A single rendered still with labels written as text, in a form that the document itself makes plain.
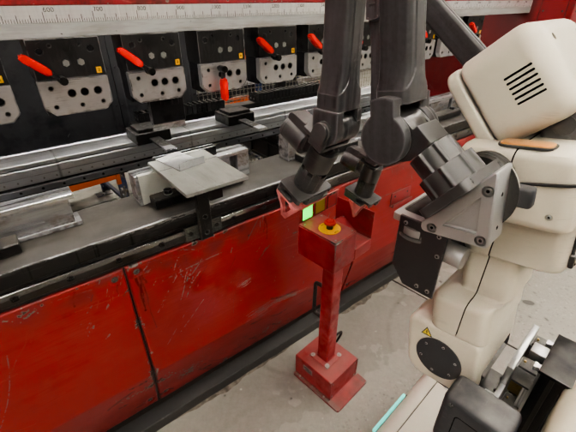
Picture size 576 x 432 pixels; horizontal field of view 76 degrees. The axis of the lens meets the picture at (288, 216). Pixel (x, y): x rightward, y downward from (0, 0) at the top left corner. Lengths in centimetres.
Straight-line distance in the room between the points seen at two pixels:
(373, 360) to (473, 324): 105
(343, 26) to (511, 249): 47
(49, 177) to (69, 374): 60
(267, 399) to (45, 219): 107
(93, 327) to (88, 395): 25
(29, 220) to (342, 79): 86
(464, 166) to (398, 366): 139
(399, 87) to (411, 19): 9
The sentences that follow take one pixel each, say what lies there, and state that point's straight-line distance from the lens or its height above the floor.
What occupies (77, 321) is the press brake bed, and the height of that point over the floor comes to 66.
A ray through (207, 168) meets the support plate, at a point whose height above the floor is 100.
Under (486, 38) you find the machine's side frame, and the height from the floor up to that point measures 120.
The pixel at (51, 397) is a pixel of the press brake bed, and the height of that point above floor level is 44.
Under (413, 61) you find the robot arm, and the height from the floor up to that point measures 134.
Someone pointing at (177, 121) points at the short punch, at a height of 110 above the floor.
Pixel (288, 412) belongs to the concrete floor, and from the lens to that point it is 166.
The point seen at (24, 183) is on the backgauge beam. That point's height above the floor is 93.
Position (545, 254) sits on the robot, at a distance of 75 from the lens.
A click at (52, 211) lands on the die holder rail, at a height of 93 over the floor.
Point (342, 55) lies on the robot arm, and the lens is 64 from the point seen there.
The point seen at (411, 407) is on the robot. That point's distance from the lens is 140.
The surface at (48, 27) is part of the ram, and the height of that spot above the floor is 136.
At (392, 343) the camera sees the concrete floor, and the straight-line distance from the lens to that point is 192.
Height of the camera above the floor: 142
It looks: 31 degrees down
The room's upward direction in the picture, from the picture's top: straight up
